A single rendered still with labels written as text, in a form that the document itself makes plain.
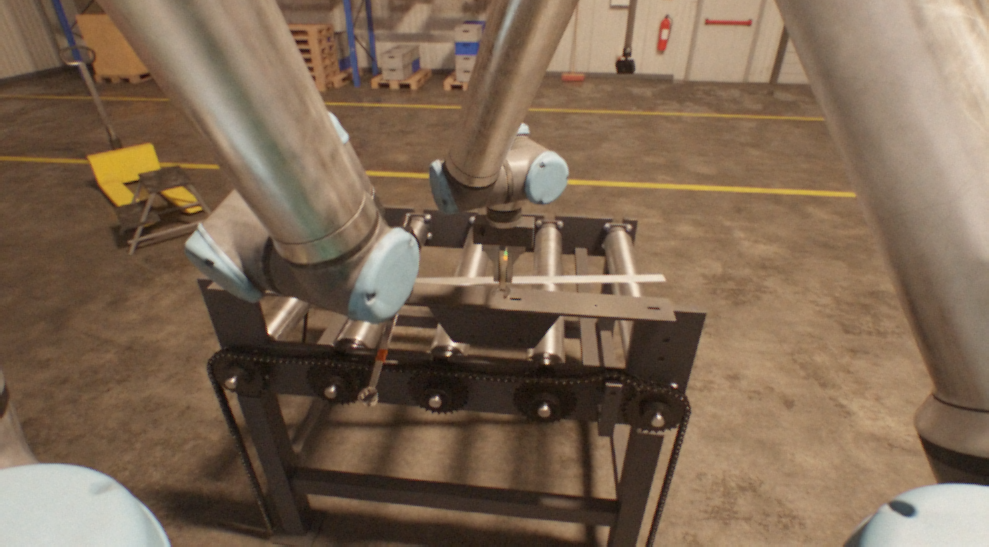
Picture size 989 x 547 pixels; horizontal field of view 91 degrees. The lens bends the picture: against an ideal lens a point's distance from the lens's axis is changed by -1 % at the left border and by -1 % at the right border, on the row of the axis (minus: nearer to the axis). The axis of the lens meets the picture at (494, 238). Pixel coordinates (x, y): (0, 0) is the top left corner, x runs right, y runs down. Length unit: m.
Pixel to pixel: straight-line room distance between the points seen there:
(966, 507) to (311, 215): 0.42
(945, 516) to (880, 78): 0.26
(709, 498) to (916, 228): 2.07
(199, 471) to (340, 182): 2.32
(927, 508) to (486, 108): 0.53
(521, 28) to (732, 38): 10.05
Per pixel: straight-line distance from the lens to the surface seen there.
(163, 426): 2.91
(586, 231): 2.21
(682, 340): 1.35
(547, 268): 1.83
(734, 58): 10.63
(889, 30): 0.43
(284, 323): 1.73
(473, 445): 2.41
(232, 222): 0.54
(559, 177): 0.86
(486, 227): 1.03
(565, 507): 1.85
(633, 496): 1.77
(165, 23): 0.32
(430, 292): 1.26
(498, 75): 0.59
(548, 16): 0.54
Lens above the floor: 1.89
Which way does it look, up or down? 29 degrees down
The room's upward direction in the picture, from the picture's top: straight up
